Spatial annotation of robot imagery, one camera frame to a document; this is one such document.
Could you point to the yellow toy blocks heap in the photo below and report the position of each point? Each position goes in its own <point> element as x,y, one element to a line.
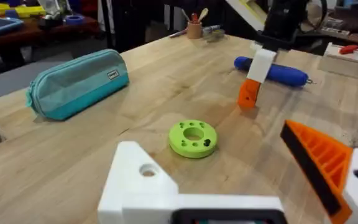
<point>26,11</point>

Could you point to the blue tape roll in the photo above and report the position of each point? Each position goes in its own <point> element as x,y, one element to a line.
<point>74,20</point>

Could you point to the green disc with holes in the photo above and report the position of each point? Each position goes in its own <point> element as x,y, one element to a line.
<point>179,146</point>

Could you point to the black screw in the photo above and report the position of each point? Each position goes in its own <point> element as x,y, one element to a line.
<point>207,142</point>

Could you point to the silver marker pen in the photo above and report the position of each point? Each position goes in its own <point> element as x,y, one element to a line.
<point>211,28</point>

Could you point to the pale wooden box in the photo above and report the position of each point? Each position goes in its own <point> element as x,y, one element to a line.
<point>350,65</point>

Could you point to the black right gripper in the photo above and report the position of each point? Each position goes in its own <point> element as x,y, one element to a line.
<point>283,21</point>

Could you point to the wooden cup with utensils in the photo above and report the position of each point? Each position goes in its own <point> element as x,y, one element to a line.
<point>194,29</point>

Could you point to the white orange left gripper right finger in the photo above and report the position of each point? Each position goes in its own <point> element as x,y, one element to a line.
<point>325,158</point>

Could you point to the bare white left gripper left finger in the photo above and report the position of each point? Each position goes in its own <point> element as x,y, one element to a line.
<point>135,193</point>

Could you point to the teal zip bag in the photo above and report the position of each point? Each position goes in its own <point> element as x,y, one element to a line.
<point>76,84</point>

